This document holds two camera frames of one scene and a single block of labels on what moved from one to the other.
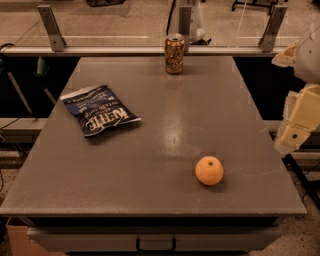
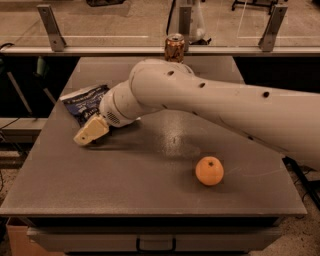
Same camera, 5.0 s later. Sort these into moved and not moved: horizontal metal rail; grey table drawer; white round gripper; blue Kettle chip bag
Moved: white round gripper
Not moved: grey table drawer; horizontal metal rail; blue Kettle chip bag
